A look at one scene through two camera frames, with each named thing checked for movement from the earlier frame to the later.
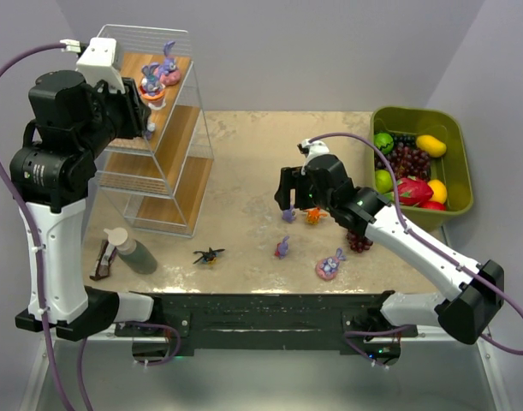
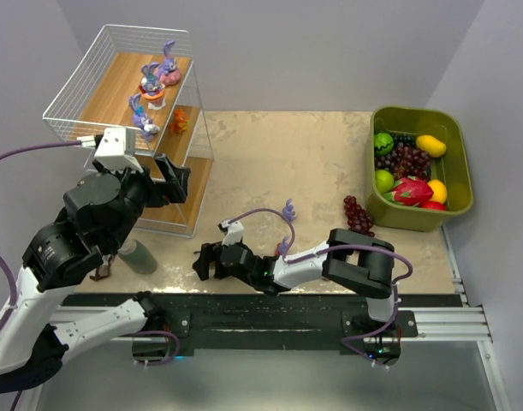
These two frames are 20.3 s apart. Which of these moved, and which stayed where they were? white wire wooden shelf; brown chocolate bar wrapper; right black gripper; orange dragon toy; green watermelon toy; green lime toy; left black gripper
Moved: orange dragon toy; left black gripper; right black gripper
Stayed: brown chocolate bar wrapper; green watermelon toy; white wire wooden shelf; green lime toy
